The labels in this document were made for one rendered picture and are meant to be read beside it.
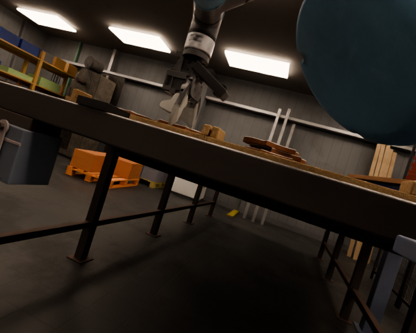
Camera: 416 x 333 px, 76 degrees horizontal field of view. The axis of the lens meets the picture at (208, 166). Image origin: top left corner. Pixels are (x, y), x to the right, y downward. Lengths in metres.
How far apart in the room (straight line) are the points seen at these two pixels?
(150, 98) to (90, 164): 3.18
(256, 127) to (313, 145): 1.32
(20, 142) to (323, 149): 6.08
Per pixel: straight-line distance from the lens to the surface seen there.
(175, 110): 0.66
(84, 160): 4.78
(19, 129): 0.69
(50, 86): 7.75
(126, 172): 5.05
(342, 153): 6.46
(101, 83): 6.81
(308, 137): 6.40
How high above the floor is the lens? 0.88
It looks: 1 degrees down
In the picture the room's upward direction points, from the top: 18 degrees clockwise
